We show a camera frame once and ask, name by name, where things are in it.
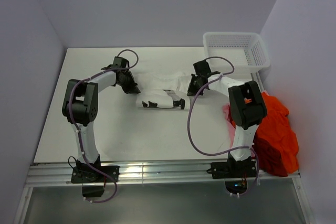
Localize white t shirt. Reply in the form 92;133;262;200
135;72;193;111

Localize white plastic basket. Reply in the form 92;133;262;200
203;32;270;73

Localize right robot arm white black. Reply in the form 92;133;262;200
187;59;267;177

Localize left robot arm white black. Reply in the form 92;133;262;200
62;55;140;182

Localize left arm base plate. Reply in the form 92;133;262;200
70;165;120;184

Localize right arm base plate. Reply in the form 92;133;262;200
206;159;258;179

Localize aluminium rail frame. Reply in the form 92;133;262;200
14;74;314;223

